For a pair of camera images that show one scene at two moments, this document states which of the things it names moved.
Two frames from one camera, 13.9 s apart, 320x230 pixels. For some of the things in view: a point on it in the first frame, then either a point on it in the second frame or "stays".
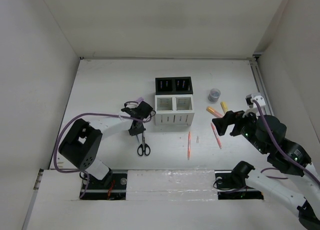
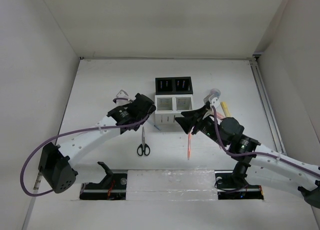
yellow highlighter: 224,106 stays
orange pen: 189,146 stays
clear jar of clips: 214,94 stays
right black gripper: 221,123 -> 194,118
